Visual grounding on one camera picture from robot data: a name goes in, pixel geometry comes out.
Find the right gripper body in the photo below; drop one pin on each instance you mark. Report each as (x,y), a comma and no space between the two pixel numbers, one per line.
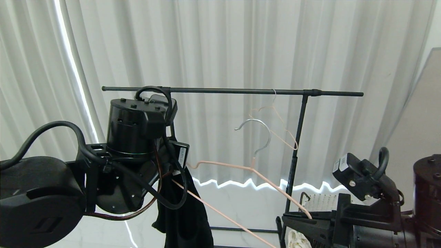
(344,224)

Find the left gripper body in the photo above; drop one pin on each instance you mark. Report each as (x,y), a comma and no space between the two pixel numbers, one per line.
(124,186)

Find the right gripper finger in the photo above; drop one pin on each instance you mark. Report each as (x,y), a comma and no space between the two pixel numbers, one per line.
(310,216)
(320,229)

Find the black shorts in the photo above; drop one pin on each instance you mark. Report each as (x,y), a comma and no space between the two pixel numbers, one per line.
(186,220)

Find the pink clothes hanger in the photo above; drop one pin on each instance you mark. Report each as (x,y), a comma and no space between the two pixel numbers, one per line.
(253,162)
(291,136)

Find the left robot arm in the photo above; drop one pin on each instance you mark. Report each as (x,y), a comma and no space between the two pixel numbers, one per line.
(41,199)

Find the white laundry basket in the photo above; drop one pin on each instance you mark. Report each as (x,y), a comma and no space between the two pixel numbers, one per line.
(322,203)

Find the black clothes rack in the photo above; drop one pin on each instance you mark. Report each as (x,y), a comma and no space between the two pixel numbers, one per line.
(224,91)

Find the cream printed garment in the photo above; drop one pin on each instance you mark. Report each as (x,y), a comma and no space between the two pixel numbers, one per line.
(298,241)

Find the white curtain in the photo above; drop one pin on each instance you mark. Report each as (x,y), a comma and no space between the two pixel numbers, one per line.
(206,41)

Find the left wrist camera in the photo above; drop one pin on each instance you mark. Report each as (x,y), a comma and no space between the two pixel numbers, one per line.
(158,100)

